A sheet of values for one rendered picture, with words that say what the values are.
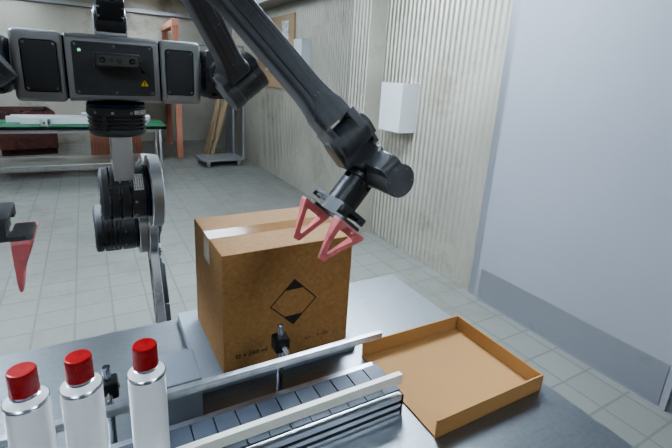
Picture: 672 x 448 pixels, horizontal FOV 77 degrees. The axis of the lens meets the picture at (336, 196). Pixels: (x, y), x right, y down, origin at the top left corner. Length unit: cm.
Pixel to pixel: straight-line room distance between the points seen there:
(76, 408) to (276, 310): 41
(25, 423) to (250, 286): 41
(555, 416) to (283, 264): 63
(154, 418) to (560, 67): 251
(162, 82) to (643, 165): 214
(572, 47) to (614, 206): 87
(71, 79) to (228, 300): 62
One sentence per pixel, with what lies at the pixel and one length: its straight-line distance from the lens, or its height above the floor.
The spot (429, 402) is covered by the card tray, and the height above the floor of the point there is 83.
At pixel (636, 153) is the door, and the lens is 252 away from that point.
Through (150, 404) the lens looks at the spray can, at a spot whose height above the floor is 100.
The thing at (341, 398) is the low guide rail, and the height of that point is 91.
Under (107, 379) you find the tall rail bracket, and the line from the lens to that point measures 83.
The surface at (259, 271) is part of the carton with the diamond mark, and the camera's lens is 89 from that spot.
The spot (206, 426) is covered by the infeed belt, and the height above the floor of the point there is 88.
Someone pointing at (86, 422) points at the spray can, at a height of 100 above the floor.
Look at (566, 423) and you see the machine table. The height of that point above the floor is 83.
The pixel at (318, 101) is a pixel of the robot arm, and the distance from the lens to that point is 70.
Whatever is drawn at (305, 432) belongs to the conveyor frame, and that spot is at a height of 88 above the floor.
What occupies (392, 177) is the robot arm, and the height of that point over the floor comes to 131.
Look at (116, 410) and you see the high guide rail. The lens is 79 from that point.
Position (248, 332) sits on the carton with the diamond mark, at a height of 94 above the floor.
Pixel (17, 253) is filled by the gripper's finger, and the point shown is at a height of 126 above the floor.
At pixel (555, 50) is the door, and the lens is 277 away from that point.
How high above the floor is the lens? 146
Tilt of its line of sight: 16 degrees down
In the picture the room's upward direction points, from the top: 3 degrees clockwise
